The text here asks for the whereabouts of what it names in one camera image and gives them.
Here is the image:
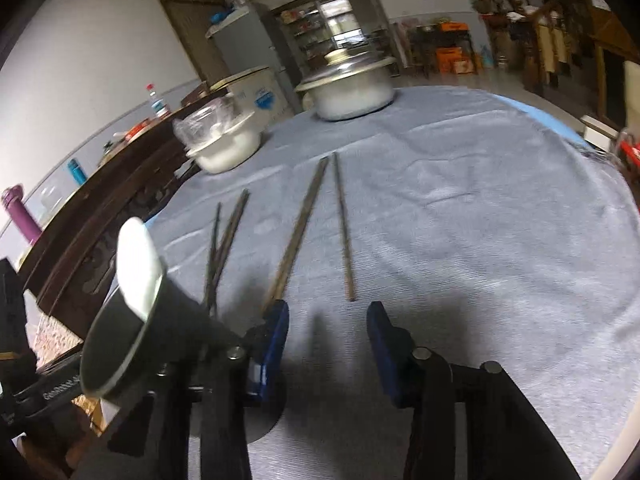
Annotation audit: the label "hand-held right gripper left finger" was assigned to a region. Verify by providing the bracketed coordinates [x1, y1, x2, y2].
[80, 300, 291, 480]

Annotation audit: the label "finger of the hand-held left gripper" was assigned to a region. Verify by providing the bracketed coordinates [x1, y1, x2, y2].
[10, 369, 85, 419]

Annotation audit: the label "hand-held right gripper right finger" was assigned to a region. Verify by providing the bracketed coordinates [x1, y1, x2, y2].
[366, 301, 582, 480]

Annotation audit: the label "dark cup with white interior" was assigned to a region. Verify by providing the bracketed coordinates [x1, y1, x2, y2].
[80, 216, 246, 403]

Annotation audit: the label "dark wooden chopstick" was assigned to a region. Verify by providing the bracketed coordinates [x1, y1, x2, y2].
[210, 189, 250, 308]
[202, 203, 222, 308]
[332, 151, 357, 303]
[261, 156, 329, 313]

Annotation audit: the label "purple thermos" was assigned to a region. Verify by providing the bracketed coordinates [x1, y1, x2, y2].
[1, 184, 44, 246]

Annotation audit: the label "grey tablecloth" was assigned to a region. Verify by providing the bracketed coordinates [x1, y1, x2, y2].
[145, 85, 640, 480]

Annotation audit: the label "white bowl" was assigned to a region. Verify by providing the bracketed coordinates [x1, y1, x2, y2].
[185, 110, 263, 176]

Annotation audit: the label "clear plastic bag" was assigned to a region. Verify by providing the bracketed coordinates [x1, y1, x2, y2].
[172, 94, 246, 153]

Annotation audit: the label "white bucket with blue label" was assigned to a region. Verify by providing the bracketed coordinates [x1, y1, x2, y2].
[212, 65, 297, 128]

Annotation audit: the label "metal pot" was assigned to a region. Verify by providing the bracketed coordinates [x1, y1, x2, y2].
[304, 72, 396, 122]

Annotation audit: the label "plastic bottle with red cap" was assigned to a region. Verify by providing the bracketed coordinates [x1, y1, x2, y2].
[145, 83, 170, 119]

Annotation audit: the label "blue undercloth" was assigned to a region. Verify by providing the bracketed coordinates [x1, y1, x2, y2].
[495, 97, 593, 148]

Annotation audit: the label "aluminium pot with lid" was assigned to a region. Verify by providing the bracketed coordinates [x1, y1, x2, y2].
[294, 50, 397, 93]

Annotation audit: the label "orange crates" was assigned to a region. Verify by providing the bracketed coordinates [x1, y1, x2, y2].
[434, 20, 480, 76]

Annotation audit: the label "grey refrigerator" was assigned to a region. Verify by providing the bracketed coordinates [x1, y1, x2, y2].
[206, 2, 303, 111]

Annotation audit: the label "red packet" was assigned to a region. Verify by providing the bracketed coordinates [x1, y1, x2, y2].
[617, 132, 640, 173]

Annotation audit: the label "brown wooden door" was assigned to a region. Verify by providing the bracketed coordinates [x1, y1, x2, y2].
[154, 0, 233, 88]

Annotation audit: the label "glass display cabinet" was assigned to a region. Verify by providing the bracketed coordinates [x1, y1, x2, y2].
[270, 0, 402, 79]

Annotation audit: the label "wooden chair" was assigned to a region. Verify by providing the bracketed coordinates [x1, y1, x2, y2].
[520, 0, 576, 93]

